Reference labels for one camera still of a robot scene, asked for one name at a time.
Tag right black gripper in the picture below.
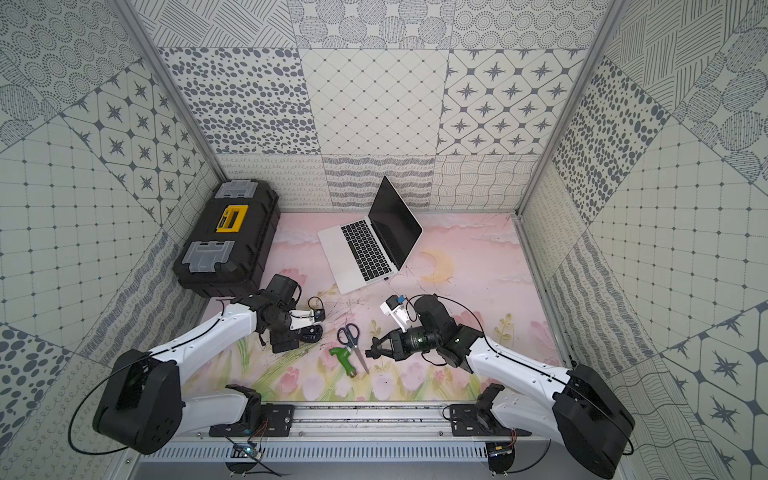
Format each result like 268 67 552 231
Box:
370 326 440 361

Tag black wireless mouse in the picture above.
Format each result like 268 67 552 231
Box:
297 324 324 344

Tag silver laptop with black keyboard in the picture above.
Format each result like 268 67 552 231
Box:
318 177 423 294

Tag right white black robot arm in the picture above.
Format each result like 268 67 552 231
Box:
365 294 635 479

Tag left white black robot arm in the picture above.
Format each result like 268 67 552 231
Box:
92 274 302 454

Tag green toy hammer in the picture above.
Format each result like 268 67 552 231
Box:
329 347 357 378

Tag black toolbox with yellow latch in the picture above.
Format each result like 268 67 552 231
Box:
173 179 281 298

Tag pink floral table mat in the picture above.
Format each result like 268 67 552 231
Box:
183 213 562 402

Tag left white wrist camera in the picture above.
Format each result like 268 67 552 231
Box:
289 308 325 331

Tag blue handled scissors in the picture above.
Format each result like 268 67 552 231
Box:
337 323 370 374

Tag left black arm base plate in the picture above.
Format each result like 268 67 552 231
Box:
209 403 295 438

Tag aluminium mounting rail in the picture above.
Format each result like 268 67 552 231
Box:
122 400 619 444

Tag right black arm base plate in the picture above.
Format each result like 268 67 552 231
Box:
442 404 512 437

